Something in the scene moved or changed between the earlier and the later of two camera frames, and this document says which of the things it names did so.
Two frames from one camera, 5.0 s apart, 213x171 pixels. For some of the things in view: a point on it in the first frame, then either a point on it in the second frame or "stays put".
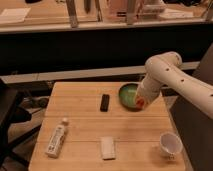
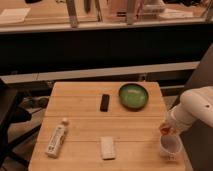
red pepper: (139, 103) -> (165, 130)
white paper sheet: (14, 15) stays put
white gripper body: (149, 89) -> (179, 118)
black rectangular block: (104, 102) stays put
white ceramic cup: (170, 145) stays put
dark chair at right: (195, 124) stays put
